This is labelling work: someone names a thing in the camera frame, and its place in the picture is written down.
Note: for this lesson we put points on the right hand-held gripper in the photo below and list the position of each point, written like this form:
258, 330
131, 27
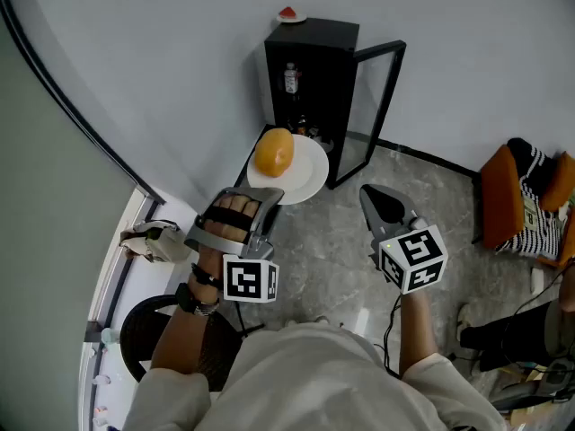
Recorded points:
413, 258

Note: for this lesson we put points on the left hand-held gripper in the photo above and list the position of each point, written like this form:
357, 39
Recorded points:
251, 281

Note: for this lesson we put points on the large white plate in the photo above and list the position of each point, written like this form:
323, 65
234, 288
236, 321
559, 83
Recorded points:
307, 173

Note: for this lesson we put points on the orange fruit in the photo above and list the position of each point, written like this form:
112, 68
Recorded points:
274, 153

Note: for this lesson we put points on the black mini fridge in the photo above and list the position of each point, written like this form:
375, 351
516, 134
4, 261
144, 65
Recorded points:
332, 43

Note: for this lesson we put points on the person's right forearm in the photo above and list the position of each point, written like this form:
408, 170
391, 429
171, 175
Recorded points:
418, 330

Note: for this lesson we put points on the person's left forearm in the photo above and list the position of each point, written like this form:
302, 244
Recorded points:
184, 335

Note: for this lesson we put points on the person's left hand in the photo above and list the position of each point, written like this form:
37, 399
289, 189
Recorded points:
233, 204

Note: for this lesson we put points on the white bowl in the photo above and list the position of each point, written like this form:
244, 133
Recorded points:
325, 145

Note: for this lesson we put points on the orange armchair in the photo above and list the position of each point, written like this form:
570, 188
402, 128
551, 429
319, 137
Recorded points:
501, 196

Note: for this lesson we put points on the black wrist band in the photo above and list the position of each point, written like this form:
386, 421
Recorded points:
204, 276

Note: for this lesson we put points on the clear plastic bottle red label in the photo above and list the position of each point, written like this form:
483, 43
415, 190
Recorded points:
291, 81

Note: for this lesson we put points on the beige handbag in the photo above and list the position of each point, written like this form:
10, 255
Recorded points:
161, 243

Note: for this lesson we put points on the black and white striped garment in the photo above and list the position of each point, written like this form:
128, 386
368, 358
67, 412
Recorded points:
539, 231

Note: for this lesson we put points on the black smartwatch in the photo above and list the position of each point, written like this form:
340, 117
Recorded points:
185, 299

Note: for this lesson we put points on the person's white shirt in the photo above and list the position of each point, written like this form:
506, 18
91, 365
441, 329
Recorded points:
314, 375

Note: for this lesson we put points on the small white plate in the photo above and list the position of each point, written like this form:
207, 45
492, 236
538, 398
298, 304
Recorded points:
298, 18

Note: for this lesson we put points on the red watermelon slice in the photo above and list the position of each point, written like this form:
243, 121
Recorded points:
287, 12

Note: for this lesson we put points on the black mesh chair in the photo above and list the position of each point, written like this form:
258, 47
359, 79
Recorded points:
139, 330

